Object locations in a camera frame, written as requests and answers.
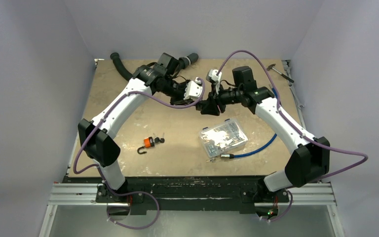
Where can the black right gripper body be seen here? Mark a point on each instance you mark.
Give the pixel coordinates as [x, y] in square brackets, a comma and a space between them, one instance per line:
[216, 99]

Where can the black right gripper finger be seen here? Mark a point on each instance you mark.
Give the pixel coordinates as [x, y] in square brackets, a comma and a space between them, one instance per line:
[211, 108]
[213, 96]

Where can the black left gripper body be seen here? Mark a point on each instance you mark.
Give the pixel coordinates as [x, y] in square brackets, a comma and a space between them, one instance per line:
[175, 89]

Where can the black padlock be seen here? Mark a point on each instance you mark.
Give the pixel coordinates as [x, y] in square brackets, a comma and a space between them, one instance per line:
[200, 105]

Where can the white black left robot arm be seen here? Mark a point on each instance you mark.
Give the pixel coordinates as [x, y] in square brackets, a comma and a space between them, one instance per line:
[155, 80]

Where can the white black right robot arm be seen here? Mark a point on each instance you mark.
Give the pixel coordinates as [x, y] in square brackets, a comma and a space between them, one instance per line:
[308, 160]

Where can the clear plastic parts box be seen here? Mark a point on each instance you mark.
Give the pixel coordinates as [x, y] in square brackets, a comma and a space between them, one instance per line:
[222, 138]

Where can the orange padlock with keys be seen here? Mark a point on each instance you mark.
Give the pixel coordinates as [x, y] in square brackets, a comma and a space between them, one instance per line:
[150, 142]

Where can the small hammer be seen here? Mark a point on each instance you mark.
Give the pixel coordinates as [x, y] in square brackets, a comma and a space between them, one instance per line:
[271, 67]

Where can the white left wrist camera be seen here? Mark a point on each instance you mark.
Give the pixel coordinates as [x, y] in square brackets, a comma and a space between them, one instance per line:
[194, 89]

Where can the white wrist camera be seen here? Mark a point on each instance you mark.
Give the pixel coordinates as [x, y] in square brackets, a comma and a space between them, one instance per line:
[194, 89]
[214, 77]

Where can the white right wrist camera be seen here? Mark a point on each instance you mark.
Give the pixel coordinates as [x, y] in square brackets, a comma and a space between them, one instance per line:
[214, 77]

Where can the black aluminium base frame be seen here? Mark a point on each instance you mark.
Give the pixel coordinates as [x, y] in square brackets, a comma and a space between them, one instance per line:
[189, 194]

